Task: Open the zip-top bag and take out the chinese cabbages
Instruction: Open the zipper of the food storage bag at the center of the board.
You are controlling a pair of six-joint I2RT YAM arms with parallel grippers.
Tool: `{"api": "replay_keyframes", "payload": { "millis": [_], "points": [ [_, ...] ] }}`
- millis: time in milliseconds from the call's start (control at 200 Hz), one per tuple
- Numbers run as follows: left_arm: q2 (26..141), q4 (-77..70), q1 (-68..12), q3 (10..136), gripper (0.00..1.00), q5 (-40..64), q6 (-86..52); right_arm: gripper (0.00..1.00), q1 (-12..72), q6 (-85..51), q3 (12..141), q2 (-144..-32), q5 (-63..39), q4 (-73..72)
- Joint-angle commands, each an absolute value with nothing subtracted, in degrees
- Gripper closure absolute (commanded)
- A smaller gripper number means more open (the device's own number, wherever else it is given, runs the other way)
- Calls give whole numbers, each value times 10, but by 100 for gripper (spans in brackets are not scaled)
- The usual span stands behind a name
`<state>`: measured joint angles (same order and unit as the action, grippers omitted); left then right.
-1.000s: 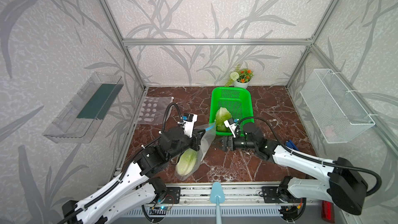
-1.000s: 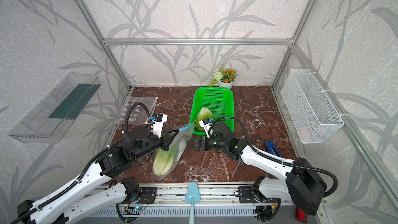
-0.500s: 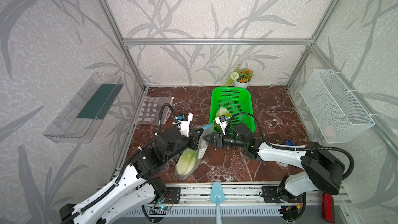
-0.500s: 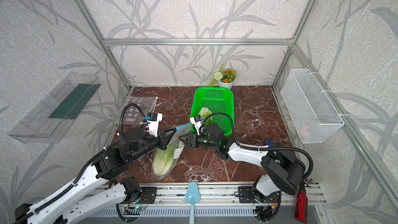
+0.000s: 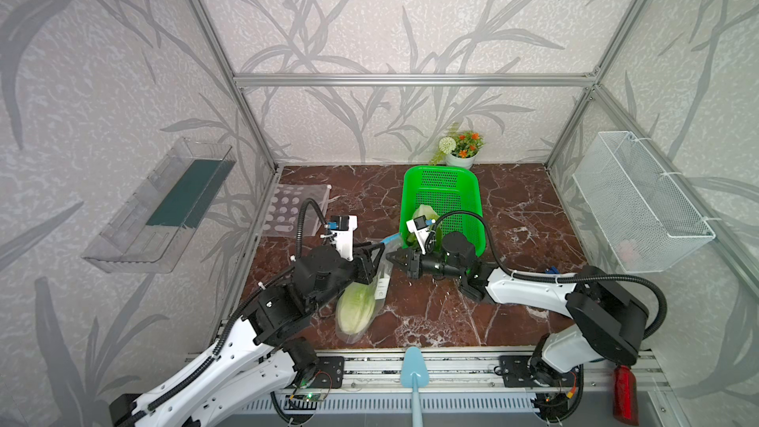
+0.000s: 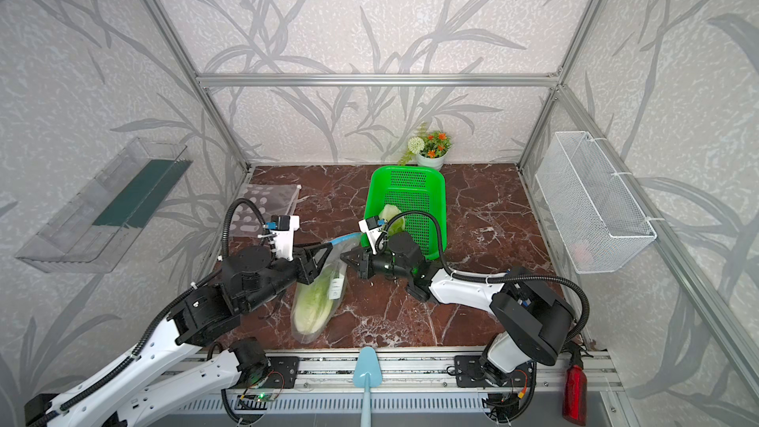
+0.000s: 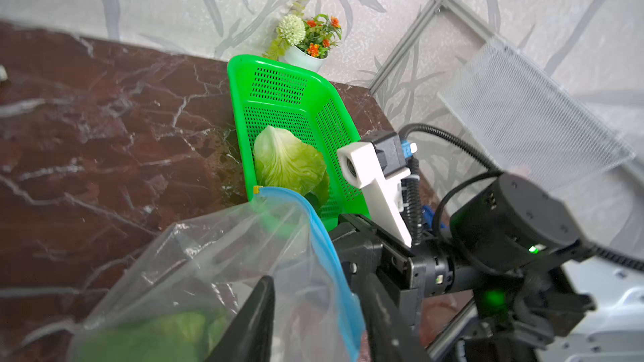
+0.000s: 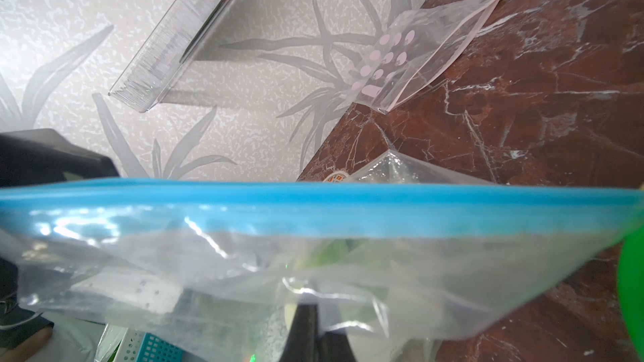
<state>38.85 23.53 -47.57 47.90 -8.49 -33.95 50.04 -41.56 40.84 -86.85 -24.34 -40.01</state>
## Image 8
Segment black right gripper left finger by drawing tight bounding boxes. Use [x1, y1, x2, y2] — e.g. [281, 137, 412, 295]
[279, 304, 319, 362]

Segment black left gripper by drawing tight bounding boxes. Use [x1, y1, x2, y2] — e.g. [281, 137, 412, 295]
[1, 128, 120, 188]

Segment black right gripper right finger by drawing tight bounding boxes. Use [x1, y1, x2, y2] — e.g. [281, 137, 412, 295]
[318, 331, 357, 362]

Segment clear zip-top bag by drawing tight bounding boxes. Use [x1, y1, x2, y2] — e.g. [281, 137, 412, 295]
[344, 0, 502, 114]
[1, 154, 643, 361]

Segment chinese cabbage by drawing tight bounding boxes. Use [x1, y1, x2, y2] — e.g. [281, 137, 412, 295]
[278, 239, 399, 332]

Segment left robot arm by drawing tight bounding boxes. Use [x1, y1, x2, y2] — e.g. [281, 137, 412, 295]
[1, 128, 119, 350]

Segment green plastic basket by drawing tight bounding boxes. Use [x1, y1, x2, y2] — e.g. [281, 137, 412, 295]
[617, 227, 644, 361]

